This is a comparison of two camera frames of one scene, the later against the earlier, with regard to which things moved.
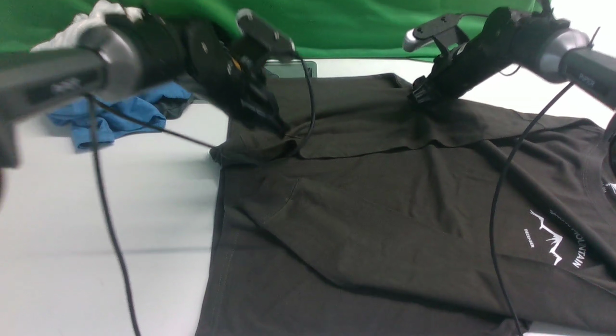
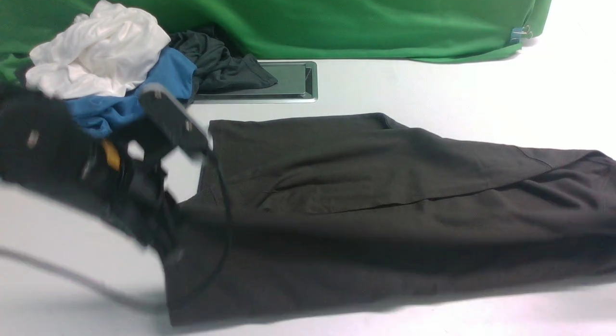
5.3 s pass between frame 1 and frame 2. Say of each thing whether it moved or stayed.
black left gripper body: moved
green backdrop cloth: stayed
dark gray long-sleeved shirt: moved
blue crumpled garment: stayed
